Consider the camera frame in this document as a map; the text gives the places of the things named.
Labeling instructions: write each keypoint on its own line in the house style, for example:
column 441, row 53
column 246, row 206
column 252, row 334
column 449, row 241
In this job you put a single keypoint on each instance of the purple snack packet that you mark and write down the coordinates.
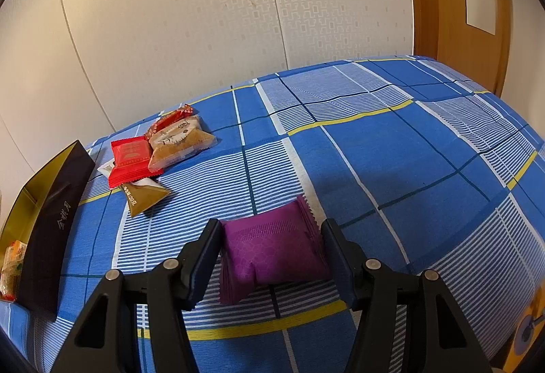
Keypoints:
column 272, row 253

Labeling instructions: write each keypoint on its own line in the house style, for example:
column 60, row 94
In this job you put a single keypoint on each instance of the clear yellow packet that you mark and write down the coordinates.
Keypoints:
column 10, row 266

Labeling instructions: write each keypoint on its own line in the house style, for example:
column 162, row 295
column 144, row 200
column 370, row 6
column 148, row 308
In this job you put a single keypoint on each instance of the blue plaid bed sheet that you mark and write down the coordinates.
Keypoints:
column 383, row 143

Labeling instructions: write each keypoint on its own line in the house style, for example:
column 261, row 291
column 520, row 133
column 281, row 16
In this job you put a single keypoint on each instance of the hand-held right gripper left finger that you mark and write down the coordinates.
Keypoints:
column 200, row 271

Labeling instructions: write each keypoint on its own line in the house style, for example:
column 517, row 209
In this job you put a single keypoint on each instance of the wooden door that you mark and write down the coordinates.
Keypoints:
column 438, row 15

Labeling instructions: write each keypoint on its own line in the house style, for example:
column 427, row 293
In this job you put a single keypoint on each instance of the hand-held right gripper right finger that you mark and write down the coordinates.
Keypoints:
column 340, row 266

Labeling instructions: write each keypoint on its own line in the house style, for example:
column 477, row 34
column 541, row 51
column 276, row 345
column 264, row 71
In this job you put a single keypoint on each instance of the gold tin box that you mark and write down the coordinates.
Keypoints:
column 51, row 219

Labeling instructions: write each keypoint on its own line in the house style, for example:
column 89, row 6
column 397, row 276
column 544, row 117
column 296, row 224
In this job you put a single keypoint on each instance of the red square snack packet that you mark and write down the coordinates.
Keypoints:
column 130, row 162

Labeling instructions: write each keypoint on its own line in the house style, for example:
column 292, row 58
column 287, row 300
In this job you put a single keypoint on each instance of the white blue-label snack packet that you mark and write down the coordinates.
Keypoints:
column 106, row 169

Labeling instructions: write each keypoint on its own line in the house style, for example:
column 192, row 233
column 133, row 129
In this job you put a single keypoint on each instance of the tan pastry packet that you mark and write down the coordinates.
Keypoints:
column 183, row 147

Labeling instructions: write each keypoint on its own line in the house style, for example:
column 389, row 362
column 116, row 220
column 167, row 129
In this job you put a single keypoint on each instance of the gold triangular snack packet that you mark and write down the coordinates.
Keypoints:
column 147, row 198

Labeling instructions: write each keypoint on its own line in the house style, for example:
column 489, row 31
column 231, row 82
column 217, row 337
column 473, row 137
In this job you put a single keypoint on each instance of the small red candy packet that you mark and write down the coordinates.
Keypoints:
column 170, row 121

